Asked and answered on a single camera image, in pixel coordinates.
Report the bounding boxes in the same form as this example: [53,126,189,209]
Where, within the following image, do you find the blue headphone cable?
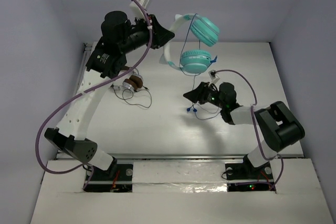
[180,14,224,121]

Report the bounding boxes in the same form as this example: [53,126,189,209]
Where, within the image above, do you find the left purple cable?
[35,0,153,190]

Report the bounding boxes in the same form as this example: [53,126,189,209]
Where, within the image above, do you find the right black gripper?
[183,82,226,110]

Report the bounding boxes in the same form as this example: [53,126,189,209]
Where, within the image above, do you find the teal white headphones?
[159,13,220,76]

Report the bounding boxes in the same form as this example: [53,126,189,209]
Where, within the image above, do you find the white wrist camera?
[129,0,151,19]
[208,70,220,85]

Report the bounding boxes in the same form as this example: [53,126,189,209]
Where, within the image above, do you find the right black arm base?
[221,155,276,192]

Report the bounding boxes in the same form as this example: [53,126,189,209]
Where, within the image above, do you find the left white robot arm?
[44,11,175,179]

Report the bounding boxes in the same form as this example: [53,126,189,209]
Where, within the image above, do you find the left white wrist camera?
[129,0,151,19]

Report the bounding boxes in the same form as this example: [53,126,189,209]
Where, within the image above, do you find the white foam taped block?
[132,161,227,194]

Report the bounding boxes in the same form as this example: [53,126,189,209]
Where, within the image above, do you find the brown silver headphones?
[111,68,144,92]

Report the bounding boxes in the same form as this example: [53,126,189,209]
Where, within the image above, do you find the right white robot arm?
[183,82,305,178]

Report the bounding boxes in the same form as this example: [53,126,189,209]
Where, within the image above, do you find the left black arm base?
[82,160,133,193]

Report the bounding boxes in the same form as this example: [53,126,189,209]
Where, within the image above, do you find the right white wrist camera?
[208,70,220,85]

